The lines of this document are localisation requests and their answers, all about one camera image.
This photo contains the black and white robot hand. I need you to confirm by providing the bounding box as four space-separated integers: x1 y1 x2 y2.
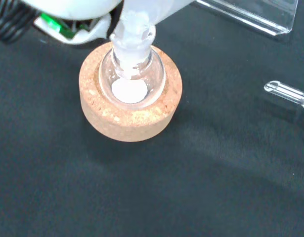
0 0 125 45

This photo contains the clear round-bottom flask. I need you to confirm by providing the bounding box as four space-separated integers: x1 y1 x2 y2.
99 41 166 110

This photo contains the clear acrylic funnel stand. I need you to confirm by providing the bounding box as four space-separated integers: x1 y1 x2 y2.
193 0 300 38

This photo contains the clear glass weighing funnel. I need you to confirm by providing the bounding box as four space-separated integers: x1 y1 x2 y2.
263 80 304 115

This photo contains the black bench cloth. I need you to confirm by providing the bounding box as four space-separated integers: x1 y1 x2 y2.
0 0 304 237

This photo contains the brown cork ring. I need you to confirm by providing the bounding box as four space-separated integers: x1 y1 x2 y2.
78 41 183 143

